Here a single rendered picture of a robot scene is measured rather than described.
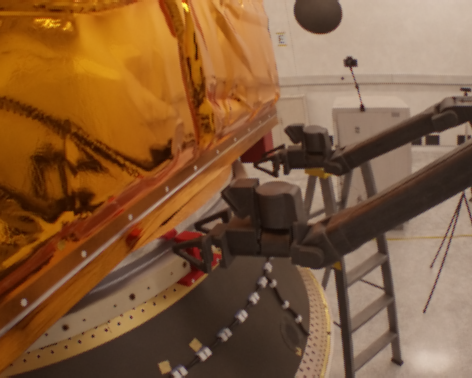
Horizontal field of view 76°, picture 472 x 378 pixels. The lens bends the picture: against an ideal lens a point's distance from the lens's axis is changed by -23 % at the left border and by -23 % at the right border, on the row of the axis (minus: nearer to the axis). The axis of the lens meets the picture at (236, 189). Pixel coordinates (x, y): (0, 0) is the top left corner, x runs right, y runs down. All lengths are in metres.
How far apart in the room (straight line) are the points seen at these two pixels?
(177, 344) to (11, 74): 0.63
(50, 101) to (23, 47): 0.09
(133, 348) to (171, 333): 0.10
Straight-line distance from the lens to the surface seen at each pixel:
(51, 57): 0.52
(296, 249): 0.59
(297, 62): 8.14
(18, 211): 0.46
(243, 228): 0.62
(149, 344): 0.79
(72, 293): 0.61
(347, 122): 4.12
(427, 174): 0.52
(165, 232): 0.79
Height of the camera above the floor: 2.07
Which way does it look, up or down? 19 degrees down
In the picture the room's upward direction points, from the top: 8 degrees counter-clockwise
